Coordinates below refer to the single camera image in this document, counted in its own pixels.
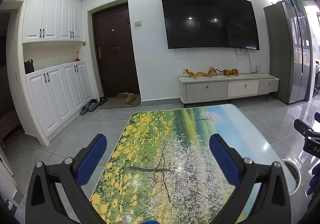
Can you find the round white trash bin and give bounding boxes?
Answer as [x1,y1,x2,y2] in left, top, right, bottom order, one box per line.
[283,159,301,196]

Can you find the blue gloved right hand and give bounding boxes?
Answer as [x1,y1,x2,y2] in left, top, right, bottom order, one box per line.
[306,164,320,195]

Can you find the washing machine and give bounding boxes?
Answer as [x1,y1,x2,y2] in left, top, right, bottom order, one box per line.
[312,61,320,97]

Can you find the white tv console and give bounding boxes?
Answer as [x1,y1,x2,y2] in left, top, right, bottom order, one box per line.
[178,73,279,105]

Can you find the golden dragon figurine right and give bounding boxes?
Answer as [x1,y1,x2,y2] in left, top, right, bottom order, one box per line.
[221,69,239,76]

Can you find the golden dragon figurine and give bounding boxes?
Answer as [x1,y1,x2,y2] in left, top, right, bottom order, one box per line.
[182,67,221,79]
[221,69,239,76]

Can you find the grey refrigerator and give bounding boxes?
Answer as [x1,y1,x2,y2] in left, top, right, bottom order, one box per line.
[264,2,311,104]

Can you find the grey slippers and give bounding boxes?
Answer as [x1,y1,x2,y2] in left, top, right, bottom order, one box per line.
[80,99,98,115]

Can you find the black shoes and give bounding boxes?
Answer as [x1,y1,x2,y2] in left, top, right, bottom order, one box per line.
[98,97,107,106]

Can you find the golden dragon figurine left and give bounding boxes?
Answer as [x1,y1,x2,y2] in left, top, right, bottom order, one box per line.
[182,67,221,79]

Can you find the white shoe cabinet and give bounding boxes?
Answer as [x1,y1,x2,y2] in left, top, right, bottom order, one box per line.
[1,0,94,146]

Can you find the brown door mat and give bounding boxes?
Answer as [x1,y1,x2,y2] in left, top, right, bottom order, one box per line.
[99,94,141,110]

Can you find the tan boots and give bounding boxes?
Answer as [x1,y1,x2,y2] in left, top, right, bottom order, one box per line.
[117,92,136,105]

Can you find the black bag on shelf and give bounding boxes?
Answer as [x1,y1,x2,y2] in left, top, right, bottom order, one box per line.
[24,59,35,74]

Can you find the dark brown entrance door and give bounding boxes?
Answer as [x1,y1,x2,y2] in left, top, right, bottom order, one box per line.
[92,3,140,97]

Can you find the tv cable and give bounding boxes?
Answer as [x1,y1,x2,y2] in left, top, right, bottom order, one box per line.
[234,47,258,74]

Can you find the black wall television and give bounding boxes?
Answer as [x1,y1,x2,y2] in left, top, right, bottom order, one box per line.
[162,0,259,50]

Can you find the wall light switch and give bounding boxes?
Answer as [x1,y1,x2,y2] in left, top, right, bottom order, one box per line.
[135,20,141,26]

